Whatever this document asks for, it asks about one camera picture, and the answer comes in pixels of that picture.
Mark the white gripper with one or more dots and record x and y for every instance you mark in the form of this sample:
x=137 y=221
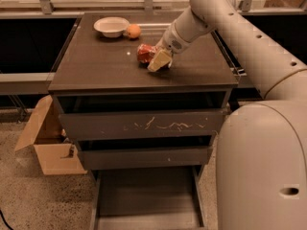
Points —
x=172 y=42

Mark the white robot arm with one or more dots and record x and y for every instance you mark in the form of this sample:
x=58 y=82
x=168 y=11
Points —
x=261 y=157

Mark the top grey drawer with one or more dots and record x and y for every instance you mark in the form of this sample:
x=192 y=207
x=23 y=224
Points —
x=135 y=116

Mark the grey drawer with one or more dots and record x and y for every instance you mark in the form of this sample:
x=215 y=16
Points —
x=148 y=199
x=135 y=116
x=145 y=152

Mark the dark grey drawer cabinet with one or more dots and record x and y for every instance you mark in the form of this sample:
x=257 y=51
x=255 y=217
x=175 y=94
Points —
x=95 y=65

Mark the middle grey drawer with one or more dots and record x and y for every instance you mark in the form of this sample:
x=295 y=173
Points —
x=145 y=152

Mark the bottom grey drawer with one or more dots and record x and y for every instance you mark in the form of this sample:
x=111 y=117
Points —
x=148 y=199

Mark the orange fruit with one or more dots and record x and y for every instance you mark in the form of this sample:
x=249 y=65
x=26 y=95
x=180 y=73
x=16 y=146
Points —
x=133 y=31

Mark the white bowl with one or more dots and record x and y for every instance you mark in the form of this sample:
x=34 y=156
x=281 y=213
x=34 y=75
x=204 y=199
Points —
x=111 y=27

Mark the cardboard box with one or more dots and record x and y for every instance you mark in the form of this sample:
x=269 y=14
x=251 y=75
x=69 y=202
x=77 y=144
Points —
x=43 y=131

